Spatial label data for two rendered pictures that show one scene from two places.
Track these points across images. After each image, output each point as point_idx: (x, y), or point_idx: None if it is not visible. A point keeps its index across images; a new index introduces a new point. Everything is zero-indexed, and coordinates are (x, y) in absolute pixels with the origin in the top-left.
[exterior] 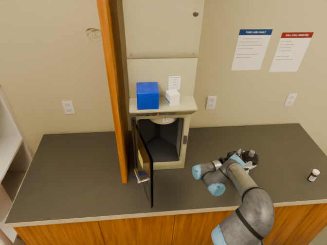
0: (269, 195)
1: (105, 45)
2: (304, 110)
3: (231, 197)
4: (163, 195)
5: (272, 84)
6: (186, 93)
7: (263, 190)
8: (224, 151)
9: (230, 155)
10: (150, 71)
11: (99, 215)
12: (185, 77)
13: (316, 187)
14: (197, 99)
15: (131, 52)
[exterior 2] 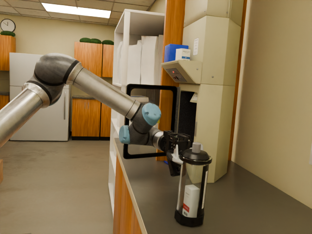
0: (68, 60)
1: (165, 10)
2: None
3: (154, 210)
4: (146, 173)
5: None
6: (199, 58)
7: (73, 59)
8: (254, 213)
9: (178, 134)
10: (188, 35)
11: (120, 154)
12: (200, 39)
13: None
14: (300, 141)
15: (185, 21)
